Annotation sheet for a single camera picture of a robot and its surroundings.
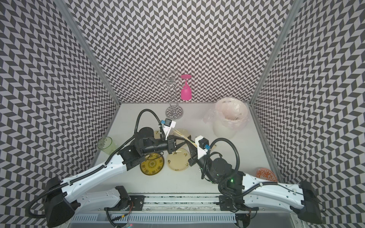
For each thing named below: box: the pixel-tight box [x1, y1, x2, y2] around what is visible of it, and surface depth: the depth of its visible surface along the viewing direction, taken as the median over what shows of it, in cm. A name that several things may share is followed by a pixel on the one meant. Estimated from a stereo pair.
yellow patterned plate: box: [139, 152, 165, 176], surface depth 86 cm
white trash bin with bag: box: [202, 97, 249, 140], surface depth 90 cm
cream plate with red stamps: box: [166, 147, 191, 172], surface depth 86 cm
